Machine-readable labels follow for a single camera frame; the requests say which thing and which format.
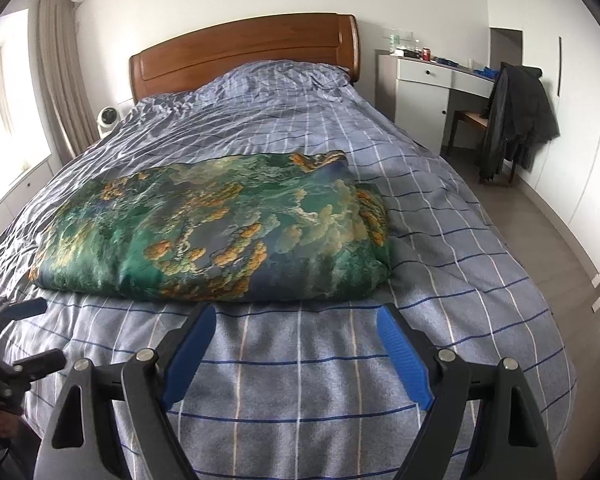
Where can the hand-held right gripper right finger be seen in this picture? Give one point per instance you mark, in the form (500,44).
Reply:
(405,355)

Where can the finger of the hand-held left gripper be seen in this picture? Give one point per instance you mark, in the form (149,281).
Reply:
(42,361)
(25,308)

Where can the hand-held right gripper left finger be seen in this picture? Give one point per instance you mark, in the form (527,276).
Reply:
(190,355)

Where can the green printed padded jacket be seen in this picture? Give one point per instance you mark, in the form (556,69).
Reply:
(205,230)

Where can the person's left hand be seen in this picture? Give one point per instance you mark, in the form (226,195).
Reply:
(2,424)

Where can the white window cabinet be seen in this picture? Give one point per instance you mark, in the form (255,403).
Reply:
(15,200)

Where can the white round fan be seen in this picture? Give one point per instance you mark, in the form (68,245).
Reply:
(108,121)

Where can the brown curtain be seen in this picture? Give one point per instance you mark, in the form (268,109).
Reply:
(62,75)

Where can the wooden chair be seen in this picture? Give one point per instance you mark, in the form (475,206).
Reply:
(467,117)

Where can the white and grey desk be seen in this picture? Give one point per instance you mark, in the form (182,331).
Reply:
(415,105)

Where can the bed with blue checked duvet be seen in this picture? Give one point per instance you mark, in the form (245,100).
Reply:
(290,120)

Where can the black jacket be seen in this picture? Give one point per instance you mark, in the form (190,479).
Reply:
(517,120)

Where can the blue items on desk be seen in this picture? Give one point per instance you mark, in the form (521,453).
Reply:
(485,72)

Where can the white wardrobe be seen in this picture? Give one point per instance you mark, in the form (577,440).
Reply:
(575,110)

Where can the red can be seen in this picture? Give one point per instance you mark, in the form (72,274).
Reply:
(427,54)

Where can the wooden headboard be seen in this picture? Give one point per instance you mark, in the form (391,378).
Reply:
(240,52)

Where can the clear bottle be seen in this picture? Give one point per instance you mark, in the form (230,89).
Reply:
(394,45)

